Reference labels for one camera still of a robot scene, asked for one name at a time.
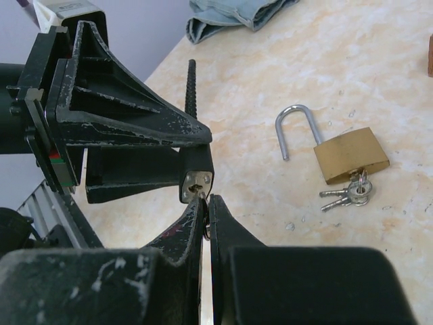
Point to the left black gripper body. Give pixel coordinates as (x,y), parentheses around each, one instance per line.
(32,90)

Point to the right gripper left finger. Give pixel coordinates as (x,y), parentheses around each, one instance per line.
(156,284)

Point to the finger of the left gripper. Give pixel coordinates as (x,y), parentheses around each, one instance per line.
(94,100)
(114,173)

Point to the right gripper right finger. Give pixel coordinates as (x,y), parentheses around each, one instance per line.
(253,283)

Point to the silver key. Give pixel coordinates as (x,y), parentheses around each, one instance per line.
(357,192)
(206,218)

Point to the black cable lock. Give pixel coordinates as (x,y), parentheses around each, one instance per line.
(197,169)

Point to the brass padlock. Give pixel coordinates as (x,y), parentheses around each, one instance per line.
(340,157)

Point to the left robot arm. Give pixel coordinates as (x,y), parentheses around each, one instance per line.
(87,119)

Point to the blue folded cloth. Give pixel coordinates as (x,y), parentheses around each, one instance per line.
(211,17)

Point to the wooden compartment tray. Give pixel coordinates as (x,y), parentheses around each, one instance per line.
(430,57)

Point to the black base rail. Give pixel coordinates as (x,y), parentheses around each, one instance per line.
(46,219)

